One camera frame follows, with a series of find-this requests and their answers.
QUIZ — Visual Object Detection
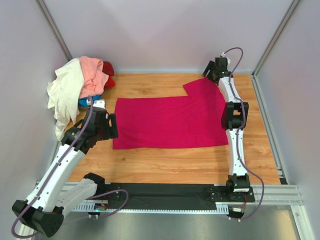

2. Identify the blue t shirt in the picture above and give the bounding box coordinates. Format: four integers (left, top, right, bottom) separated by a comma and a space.
78, 94, 102, 107

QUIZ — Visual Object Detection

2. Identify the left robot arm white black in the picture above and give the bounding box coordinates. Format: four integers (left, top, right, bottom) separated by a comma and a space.
11, 106, 119, 239

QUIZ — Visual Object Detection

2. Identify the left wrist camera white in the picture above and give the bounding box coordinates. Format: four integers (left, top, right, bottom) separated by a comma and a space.
86, 99, 106, 112

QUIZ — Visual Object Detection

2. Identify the aluminium corner post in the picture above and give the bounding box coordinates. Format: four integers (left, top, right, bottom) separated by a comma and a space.
35, 0, 73, 61
251, 0, 302, 78

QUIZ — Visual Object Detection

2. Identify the magenta t shirt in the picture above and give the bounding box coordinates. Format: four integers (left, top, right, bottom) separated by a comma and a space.
112, 78, 228, 150

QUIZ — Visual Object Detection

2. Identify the aluminium front rail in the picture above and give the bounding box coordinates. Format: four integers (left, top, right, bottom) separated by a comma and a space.
31, 180, 304, 206

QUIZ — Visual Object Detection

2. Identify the light pink t shirt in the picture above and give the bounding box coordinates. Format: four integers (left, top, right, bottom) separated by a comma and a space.
78, 56, 109, 99

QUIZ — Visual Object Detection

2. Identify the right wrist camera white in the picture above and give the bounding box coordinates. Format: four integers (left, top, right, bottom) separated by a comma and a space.
220, 52, 231, 64

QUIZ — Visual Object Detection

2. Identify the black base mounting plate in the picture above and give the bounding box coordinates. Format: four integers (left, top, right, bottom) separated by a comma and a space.
103, 182, 255, 211

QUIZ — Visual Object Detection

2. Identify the cream white t shirt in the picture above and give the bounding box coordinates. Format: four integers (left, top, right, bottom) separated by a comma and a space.
47, 58, 85, 141

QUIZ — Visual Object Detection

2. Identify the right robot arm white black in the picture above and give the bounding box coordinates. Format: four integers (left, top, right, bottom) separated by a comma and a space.
202, 56, 251, 202

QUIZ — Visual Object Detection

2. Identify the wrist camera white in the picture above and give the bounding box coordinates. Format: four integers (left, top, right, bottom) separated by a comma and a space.
220, 52, 231, 64
86, 99, 106, 112

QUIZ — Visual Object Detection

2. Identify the dark red t shirt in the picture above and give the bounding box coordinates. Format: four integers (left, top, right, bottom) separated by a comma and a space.
102, 61, 115, 77

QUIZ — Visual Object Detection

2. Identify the right aluminium corner post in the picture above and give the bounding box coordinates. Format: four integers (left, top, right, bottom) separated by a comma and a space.
251, 0, 302, 78

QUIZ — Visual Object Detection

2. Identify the left aluminium corner post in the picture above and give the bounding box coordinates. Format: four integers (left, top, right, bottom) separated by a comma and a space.
35, 0, 73, 61

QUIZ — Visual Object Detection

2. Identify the grey slotted cable duct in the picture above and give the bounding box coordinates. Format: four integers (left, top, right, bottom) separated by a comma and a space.
71, 201, 229, 215

